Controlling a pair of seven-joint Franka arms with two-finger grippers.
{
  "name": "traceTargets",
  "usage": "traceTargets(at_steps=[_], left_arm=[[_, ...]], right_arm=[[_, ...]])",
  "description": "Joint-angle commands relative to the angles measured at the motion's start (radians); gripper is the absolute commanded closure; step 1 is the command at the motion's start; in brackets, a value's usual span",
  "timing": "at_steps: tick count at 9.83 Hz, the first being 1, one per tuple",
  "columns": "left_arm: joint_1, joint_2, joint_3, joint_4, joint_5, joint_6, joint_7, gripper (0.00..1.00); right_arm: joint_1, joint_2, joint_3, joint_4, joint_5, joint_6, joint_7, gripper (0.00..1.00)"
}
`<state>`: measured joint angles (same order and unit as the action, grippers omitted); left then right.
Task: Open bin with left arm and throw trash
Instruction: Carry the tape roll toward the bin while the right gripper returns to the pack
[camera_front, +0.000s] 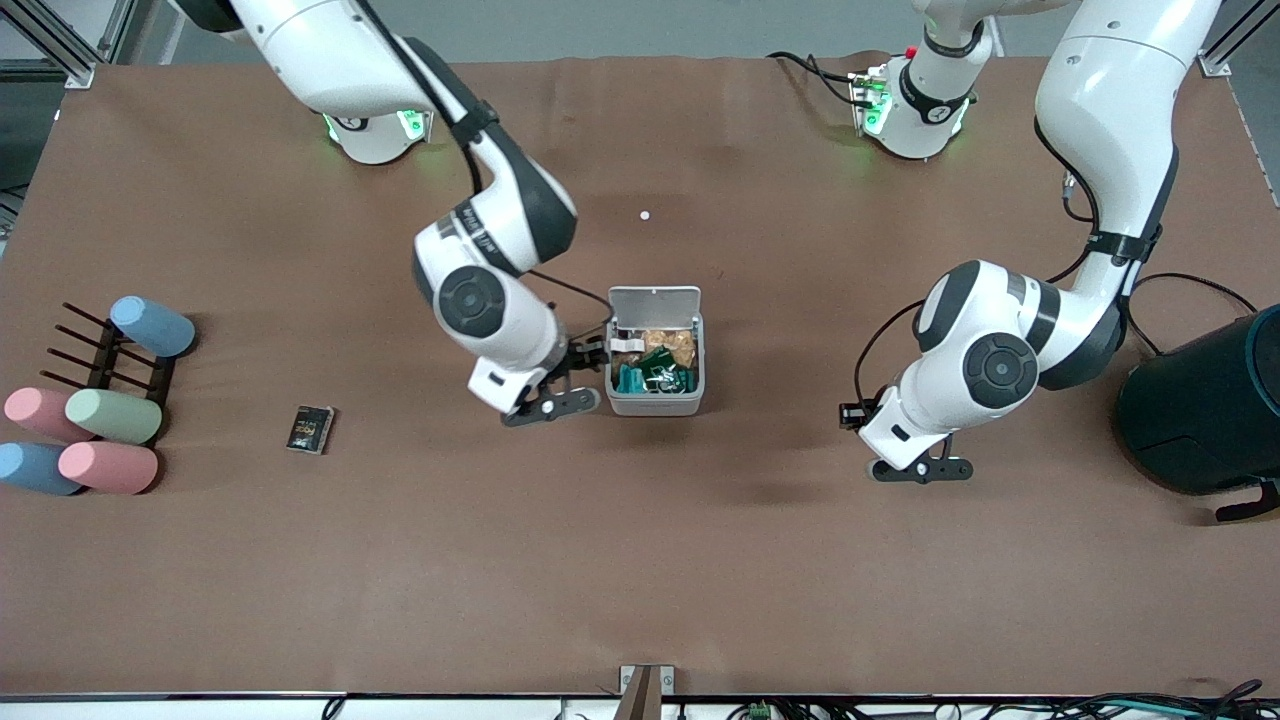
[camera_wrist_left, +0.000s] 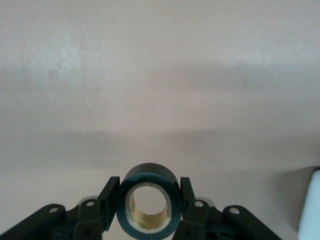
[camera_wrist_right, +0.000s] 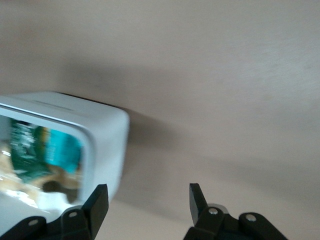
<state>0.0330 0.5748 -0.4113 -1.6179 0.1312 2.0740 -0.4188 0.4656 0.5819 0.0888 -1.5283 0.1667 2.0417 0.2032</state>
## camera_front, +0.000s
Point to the aluminium frame post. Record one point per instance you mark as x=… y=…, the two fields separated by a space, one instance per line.
x=75 y=72
x=1215 y=65

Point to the black snack packet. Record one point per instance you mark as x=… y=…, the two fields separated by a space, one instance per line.
x=311 y=430

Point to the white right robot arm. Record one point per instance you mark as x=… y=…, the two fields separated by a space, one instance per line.
x=330 y=50

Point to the dark green packet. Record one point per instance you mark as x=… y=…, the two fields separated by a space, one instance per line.
x=660 y=365

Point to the metal base connector plate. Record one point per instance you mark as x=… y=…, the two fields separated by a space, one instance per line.
x=868 y=95
x=415 y=125

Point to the black cup rack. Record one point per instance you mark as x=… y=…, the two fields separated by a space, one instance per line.
x=105 y=370

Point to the metal edge bracket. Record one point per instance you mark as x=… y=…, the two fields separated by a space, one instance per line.
x=647 y=690

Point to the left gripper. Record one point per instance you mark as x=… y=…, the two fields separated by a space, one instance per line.
x=853 y=414

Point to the teal wrapper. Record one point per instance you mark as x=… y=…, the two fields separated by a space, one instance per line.
x=630 y=380

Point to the green cup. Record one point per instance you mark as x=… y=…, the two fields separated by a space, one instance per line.
x=113 y=416

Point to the white table edge rail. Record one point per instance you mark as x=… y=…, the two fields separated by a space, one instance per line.
x=200 y=710

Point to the tan crumpled snack wrapper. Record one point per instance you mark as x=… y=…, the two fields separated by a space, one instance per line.
x=680 y=342

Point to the blue cup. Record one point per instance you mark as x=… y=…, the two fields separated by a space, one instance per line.
x=152 y=326
x=35 y=470

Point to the pink cup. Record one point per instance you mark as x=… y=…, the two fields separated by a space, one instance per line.
x=35 y=412
x=108 y=468

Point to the white square trash bin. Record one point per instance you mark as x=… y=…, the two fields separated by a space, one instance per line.
x=655 y=400

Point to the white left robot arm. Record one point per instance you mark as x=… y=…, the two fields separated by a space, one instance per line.
x=1110 y=90

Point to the brown table cover sheet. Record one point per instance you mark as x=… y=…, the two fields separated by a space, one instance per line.
x=640 y=550

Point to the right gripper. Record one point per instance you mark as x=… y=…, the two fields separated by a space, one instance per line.
x=583 y=356

